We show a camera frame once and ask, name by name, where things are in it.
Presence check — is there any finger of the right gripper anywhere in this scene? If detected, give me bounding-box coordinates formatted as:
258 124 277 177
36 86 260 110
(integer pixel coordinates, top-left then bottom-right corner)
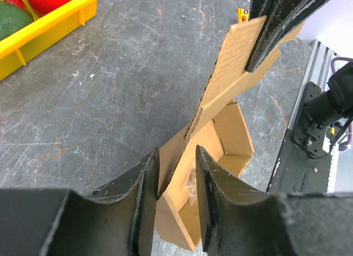
245 0 330 73

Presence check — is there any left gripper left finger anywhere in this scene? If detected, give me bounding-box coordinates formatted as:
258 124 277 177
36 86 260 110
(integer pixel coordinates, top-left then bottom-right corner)
87 147 160 250

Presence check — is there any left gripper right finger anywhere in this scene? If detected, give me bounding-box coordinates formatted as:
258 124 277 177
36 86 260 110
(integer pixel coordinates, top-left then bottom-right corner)
195 146 267 253

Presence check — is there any small clear snack wrapper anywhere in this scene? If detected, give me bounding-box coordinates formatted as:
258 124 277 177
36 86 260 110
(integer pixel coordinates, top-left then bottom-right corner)
183 169 196 198

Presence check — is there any brown cardboard box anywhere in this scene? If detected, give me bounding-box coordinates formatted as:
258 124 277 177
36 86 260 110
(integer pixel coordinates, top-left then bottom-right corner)
153 15 306 252

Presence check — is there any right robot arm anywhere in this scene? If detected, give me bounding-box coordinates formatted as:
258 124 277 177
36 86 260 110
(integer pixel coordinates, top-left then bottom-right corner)
245 0 352 159

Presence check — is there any yellow candy bag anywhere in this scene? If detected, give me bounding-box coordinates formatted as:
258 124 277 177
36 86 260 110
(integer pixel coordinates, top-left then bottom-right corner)
237 8 250 23

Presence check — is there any yellow plastic tray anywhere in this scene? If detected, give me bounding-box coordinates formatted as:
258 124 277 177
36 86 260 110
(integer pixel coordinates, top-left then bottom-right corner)
1 0 98 79

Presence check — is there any green avocado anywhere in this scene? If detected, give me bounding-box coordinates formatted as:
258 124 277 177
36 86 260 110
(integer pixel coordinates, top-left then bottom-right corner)
1 2 34 40

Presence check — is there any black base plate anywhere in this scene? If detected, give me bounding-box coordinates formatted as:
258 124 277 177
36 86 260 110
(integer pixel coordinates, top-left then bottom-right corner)
266 82 331 193

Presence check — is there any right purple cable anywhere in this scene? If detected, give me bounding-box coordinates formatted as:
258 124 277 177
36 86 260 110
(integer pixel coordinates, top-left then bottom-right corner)
329 56 353 74

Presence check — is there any grey slotted cable duct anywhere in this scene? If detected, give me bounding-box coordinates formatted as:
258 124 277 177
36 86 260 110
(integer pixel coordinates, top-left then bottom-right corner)
327 144 340 193

